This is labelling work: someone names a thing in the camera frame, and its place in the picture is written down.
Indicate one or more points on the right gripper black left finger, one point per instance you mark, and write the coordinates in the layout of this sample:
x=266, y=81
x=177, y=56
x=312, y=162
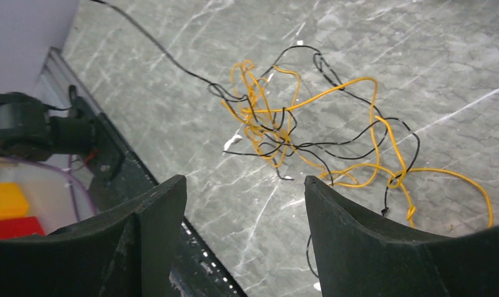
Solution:
x=125, y=251

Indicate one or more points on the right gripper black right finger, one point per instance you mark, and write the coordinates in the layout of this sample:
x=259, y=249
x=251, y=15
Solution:
x=361, y=253

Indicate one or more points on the red bin on floor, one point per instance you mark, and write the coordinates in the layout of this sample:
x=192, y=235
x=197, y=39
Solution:
x=20, y=227

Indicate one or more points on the yellow plastic bin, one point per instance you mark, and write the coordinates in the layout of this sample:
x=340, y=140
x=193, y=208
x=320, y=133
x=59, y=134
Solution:
x=13, y=203

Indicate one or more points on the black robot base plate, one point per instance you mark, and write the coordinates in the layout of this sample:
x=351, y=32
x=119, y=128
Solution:
x=176, y=261

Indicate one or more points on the aluminium frame rail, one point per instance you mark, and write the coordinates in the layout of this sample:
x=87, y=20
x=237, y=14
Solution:
x=59, y=86

